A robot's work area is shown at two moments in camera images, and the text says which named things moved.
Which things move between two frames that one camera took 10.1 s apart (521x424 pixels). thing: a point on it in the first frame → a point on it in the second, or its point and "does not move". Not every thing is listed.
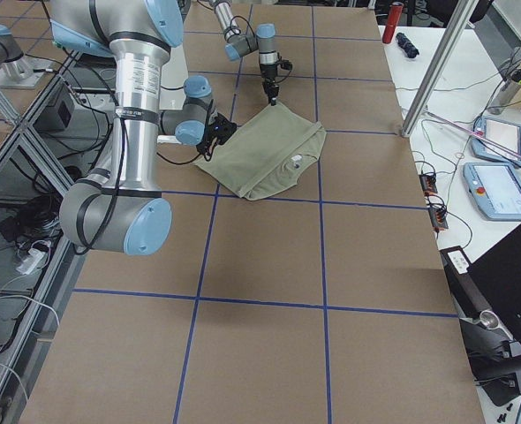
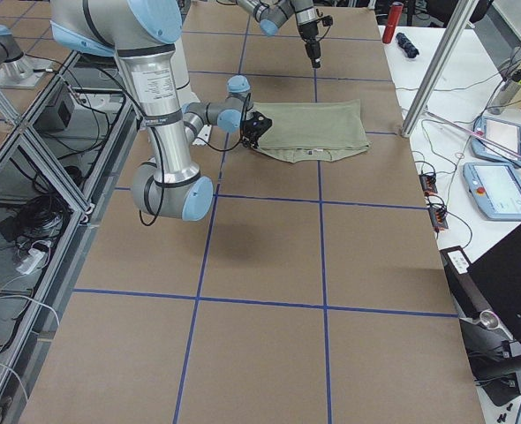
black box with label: [467, 297] does not move
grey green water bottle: [509, 89] does not move
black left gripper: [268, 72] → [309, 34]
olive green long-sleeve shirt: [267, 155] → [313, 131]
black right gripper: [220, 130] → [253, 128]
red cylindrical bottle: [395, 11] does not move
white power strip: [33, 258] does not move
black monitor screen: [509, 276] does not move
